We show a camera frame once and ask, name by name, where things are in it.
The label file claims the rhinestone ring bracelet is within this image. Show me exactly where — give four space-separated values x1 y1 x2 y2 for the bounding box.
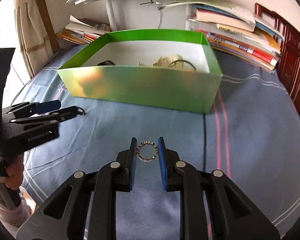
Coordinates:
135 141 159 163

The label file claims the silver bangle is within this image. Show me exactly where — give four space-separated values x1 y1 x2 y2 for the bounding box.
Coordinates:
166 59 197 71

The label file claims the cream white wristwatch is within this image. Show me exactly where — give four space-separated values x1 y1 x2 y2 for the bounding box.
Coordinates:
152 54 183 68

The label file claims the black wristwatch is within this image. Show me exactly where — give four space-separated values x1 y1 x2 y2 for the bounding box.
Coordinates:
97 60 115 66

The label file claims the person left hand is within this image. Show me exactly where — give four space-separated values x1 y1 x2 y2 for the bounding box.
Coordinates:
4 154 24 190

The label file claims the beige curtain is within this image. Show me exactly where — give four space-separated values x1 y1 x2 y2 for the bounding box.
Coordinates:
14 0 61 78

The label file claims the left stack of books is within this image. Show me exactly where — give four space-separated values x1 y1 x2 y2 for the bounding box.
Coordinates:
56 15 111 45

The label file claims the stack of books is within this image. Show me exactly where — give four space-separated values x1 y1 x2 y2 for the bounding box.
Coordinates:
56 15 111 45
187 0 285 73

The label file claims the blue striped bedsheet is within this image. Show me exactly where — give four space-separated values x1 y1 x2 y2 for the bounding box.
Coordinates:
14 48 300 236

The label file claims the green cardboard box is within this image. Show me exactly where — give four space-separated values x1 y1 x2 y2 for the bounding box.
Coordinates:
58 29 223 113

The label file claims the right stack of books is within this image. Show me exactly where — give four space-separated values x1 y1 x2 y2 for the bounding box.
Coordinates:
187 0 285 73

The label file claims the dark wooden headboard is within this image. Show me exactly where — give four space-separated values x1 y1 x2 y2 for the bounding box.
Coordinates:
255 3 300 115

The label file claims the black cable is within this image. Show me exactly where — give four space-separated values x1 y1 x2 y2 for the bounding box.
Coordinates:
202 113 207 172

